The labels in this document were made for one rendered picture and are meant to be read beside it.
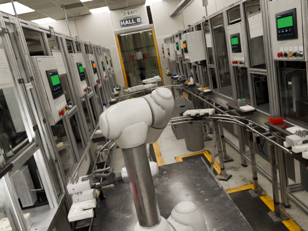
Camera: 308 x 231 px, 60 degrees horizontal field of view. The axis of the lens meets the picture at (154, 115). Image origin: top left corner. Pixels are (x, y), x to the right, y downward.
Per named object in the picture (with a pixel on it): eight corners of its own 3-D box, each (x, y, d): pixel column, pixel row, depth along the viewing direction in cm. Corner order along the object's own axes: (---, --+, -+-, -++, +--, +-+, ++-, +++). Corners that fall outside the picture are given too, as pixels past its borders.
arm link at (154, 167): (134, 185, 156) (132, 166, 165) (161, 180, 157) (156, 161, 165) (132, 177, 148) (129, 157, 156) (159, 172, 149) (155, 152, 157)
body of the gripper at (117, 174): (124, 179, 160) (109, 182, 159) (121, 166, 158) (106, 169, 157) (123, 185, 152) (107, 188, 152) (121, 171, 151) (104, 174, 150)
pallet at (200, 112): (184, 120, 335) (182, 112, 332) (187, 117, 346) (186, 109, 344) (212, 118, 317) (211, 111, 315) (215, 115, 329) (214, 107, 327)
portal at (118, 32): (166, 97, 970) (153, 23, 910) (129, 105, 965) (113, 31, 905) (166, 97, 980) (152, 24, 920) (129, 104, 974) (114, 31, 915)
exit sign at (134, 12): (138, 14, 898) (137, 8, 893) (120, 18, 895) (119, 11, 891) (138, 14, 901) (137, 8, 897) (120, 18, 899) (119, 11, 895)
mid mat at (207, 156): (229, 177, 333) (229, 176, 333) (187, 187, 331) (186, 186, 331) (207, 150, 431) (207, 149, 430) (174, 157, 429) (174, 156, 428)
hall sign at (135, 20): (142, 23, 905) (140, 15, 899) (120, 27, 902) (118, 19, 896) (142, 23, 909) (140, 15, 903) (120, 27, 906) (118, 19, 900)
